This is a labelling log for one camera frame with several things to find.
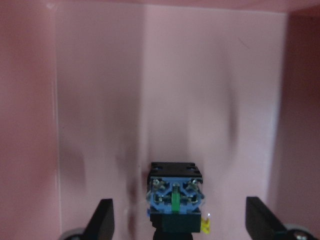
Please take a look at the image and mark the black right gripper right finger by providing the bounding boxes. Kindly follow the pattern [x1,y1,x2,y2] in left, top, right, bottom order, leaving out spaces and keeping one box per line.
[245,196,287,240]

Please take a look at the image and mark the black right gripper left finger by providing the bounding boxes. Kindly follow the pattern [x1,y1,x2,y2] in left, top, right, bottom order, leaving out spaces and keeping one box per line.
[85,198,115,240]

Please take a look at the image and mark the yellow push button switch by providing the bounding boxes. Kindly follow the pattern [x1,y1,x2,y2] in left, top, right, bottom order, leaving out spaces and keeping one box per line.
[146,162,211,240]

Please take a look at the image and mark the pink plastic bin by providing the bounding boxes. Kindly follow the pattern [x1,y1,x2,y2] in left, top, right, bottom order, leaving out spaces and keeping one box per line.
[0,0,320,240]

